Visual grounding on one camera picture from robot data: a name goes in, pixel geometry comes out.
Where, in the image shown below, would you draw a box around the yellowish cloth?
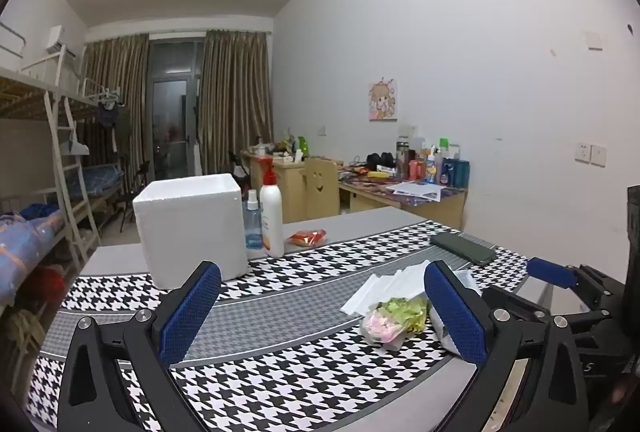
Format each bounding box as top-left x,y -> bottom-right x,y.
7,309 -> 48,353

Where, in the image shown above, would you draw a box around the white metal bunk bed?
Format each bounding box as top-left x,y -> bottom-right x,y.
20,49 -> 132,233
0,19 -> 103,313

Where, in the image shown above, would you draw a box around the blue orange checked quilt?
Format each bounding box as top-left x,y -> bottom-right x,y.
0,211 -> 66,308

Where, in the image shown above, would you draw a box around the white air conditioner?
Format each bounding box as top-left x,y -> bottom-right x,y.
45,25 -> 78,58

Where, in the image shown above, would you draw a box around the wooden smiley chair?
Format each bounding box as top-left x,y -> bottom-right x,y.
304,157 -> 341,219

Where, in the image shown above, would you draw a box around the dark steel thermos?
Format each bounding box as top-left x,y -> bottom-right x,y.
396,137 -> 411,178

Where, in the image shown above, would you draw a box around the red snack packet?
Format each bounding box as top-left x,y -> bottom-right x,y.
286,229 -> 328,247

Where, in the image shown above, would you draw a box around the white foam box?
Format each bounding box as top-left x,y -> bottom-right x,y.
133,173 -> 249,290

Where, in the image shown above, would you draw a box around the red bag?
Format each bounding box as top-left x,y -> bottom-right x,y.
20,263 -> 68,308

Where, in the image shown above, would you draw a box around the wooden desk with drawers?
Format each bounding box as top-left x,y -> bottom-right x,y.
241,151 -> 346,224

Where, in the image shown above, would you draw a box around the colourful desk mat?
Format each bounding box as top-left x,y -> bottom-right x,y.
340,167 -> 466,204

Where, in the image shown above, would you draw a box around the dark hanging clothes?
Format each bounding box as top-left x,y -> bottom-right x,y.
96,101 -> 132,148

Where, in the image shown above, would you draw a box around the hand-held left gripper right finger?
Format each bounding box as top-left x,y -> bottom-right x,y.
424,260 -> 591,432

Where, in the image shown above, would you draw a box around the pile of desk clutter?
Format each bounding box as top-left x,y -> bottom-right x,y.
250,132 -> 301,163

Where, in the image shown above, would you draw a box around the cartoon wall poster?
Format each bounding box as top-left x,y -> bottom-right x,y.
368,78 -> 401,122

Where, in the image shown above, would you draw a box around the row of toiletry bottles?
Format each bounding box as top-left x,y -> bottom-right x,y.
407,138 -> 471,188

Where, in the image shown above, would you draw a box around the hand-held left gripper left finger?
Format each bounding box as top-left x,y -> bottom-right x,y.
57,260 -> 223,432

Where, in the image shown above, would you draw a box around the white red pump bottle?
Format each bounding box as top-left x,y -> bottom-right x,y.
259,157 -> 285,258

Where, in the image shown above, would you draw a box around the printed paper sheets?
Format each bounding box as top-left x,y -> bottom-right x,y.
386,181 -> 448,202

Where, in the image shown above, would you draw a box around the white cloth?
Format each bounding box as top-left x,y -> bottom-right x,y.
340,258 -> 483,318

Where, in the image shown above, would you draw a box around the houndstooth table mat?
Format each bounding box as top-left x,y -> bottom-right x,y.
25,219 -> 531,432

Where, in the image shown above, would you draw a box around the flower bouquet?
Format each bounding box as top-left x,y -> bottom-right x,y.
360,296 -> 436,353

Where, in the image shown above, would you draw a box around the black folding chair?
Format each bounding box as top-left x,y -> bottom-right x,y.
119,160 -> 151,233
227,151 -> 253,185

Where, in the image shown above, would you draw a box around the brown curtain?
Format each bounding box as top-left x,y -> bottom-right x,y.
81,33 -> 151,185
200,29 -> 275,173

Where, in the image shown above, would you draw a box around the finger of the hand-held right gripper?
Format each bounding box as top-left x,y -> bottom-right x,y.
482,284 -> 626,353
526,257 -> 628,313

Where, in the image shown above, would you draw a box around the dark blue garment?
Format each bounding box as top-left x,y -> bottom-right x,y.
20,202 -> 58,220

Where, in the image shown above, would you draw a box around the glass balcony door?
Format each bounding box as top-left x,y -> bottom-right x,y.
148,39 -> 205,180

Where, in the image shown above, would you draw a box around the blue checked bedding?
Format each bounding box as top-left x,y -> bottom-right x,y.
80,163 -> 125,193

